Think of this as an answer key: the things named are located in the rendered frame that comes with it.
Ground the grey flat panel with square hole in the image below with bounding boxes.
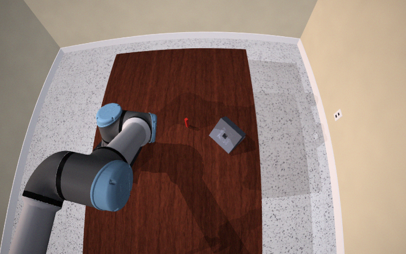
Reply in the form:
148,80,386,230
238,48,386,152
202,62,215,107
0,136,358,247
209,116,246,153

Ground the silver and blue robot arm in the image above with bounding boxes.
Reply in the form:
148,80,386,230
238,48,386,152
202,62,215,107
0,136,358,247
9,103,157,254

